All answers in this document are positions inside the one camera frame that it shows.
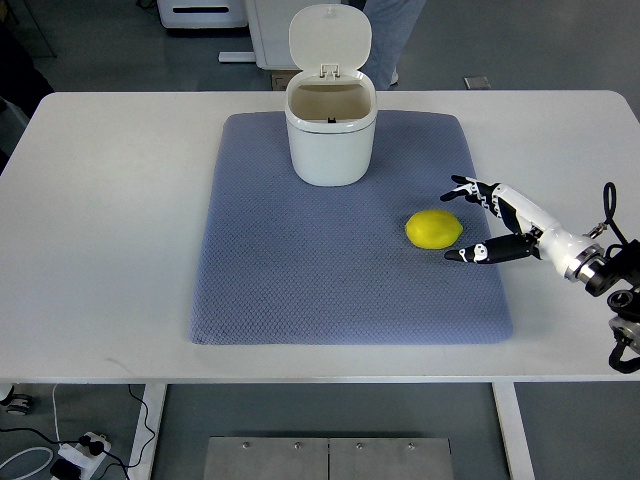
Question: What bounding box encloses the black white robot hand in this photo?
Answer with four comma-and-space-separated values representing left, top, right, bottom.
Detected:
440, 175, 605, 283

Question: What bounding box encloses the grey metal base plate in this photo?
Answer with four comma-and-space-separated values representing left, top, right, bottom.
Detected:
204, 437, 454, 479

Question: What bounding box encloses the white power strip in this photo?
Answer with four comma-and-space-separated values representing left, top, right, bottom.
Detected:
58, 432, 111, 477

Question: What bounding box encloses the white cable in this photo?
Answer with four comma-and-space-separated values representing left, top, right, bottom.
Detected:
0, 384, 81, 480

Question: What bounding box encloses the caster wheel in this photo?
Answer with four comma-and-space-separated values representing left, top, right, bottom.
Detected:
0, 384, 33, 415

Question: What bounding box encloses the black power cable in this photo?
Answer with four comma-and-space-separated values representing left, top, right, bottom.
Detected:
0, 383, 157, 480

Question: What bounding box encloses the white table leg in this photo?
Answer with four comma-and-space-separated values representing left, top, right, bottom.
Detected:
128, 383, 168, 480
492, 381, 535, 480

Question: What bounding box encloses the person in black trousers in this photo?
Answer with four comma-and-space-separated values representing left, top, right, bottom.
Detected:
0, 29, 55, 171

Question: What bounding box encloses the blue-grey textured mat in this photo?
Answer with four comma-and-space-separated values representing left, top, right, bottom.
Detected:
189, 110, 513, 345

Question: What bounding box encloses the grey floor socket plate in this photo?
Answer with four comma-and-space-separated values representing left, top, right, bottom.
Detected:
463, 76, 491, 90

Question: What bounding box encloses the white appliance with slot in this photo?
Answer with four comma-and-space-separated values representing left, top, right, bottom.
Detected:
156, 0, 248, 29

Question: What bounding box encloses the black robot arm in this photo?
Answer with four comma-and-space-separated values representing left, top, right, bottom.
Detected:
577, 182, 639, 374

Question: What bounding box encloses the person in grey trousers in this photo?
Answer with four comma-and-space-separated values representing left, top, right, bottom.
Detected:
362, 0, 426, 91

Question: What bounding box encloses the white left table leg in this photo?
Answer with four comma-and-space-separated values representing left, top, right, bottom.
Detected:
128, 383, 168, 480

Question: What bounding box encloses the white cabinet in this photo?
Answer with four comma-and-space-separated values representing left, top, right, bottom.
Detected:
218, 0, 339, 71

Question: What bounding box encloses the cardboard box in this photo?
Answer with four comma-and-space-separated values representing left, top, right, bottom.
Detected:
270, 70, 298, 91

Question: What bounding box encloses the yellow lemon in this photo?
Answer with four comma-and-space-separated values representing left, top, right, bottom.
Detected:
405, 209, 463, 250

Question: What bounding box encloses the white right table leg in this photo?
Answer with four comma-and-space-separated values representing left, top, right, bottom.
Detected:
492, 381, 535, 480

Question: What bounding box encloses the white trash bin with lid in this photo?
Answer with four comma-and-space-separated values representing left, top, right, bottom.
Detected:
285, 4, 378, 187

